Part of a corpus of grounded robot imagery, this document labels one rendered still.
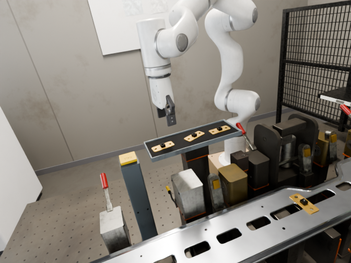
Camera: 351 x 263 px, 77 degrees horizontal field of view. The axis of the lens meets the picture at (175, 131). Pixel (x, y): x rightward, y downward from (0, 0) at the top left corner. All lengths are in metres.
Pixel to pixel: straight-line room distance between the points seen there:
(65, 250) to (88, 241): 0.10
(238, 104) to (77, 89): 2.25
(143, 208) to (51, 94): 2.34
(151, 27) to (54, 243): 1.09
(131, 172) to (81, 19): 2.30
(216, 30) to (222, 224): 0.77
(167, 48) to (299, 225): 0.63
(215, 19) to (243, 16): 0.13
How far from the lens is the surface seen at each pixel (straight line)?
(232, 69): 1.08
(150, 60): 0.69
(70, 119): 3.12
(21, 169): 2.77
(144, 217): 0.98
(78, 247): 1.26
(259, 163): 0.86
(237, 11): 0.98
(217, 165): 1.31
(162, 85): 0.69
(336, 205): 0.88
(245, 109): 1.11
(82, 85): 2.97
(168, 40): 0.63
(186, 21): 0.67
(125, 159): 0.82
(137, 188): 0.88
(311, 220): 0.81
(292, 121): 0.93
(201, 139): 0.86
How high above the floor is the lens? 1.58
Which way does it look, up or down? 26 degrees down
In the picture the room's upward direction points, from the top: 9 degrees counter-clockwise
